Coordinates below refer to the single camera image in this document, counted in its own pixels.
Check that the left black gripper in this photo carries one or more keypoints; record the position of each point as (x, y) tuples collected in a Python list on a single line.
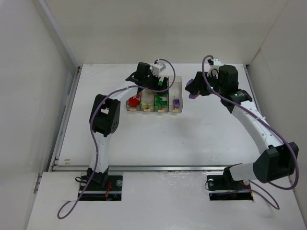
[(155, 80)]

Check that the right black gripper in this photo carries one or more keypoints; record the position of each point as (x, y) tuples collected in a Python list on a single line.
[(200, 84)]

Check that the red lego brick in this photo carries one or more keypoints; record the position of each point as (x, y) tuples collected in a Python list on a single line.
[(134, 101)]

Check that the light green square lego brick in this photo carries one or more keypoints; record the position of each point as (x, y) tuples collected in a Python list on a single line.
[(145, 105)]

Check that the dark green lego cluster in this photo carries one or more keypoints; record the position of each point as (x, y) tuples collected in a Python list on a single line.
[(161, 100)]

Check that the purple green flower lego figure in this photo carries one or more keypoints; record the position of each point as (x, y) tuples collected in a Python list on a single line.
[(192, 87)]

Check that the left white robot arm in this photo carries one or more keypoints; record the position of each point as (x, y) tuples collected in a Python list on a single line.
[(104, 118)]

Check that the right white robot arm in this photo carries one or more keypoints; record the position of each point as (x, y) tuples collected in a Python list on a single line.
[(278, 158)]

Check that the clear bin for light green legos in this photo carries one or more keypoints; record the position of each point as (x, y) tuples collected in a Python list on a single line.
[(148, 97)]

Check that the clear bin for red legos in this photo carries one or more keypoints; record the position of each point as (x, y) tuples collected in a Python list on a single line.
[(133, 109)]

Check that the clear bin for purple legos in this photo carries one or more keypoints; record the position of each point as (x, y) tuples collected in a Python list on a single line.
[(176, 92)]

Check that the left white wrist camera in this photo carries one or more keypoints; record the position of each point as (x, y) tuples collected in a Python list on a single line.
[(158, 68)]

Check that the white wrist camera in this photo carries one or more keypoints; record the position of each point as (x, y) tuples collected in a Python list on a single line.
[(214, 64), (158, 68)]

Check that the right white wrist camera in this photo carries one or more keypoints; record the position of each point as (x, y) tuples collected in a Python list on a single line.
[(214, 64)]

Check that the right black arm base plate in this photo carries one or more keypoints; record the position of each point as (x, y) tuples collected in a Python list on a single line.
[(220, 190)]

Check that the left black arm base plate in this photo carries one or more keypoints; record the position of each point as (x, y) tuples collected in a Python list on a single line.
[(111, 190)]

